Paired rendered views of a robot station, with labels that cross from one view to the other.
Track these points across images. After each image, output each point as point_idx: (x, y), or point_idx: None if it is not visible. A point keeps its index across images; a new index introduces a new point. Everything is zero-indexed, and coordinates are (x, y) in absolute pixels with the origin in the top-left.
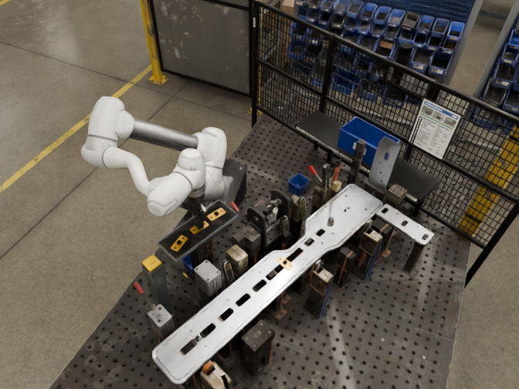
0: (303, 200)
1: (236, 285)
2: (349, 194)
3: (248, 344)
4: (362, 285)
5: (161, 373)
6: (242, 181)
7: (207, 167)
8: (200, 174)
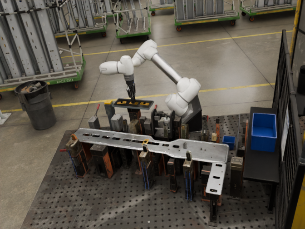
0: (183, 126)
1: (122, 134)
2: (216, 146)
3: (92, 146)
4: (181, 199)
5: None
6: (197, 117)
7: (178, 94)
8: (123, 67)
